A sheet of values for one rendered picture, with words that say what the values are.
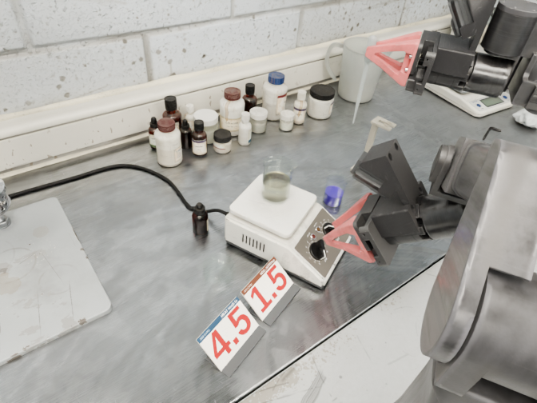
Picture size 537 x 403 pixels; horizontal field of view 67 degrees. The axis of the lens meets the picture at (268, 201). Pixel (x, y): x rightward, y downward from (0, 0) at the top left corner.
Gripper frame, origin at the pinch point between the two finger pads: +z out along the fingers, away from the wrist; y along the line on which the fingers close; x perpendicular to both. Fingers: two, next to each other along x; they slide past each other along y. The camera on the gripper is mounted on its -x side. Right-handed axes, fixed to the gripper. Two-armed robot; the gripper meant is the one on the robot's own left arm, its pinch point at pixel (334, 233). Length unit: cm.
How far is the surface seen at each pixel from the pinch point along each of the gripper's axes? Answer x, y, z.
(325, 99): -9, -50, 21
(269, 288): 4.2, 6.7, 12.1
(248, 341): 6.4, 15.5, 12.1
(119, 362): -2.4, 27.6, 22.7
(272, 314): 7.1, 9.6, 11.4
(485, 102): 19, -85, -4
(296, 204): -2.6, -6.9, 10.0
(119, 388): -0.7, 30.2, 20.8
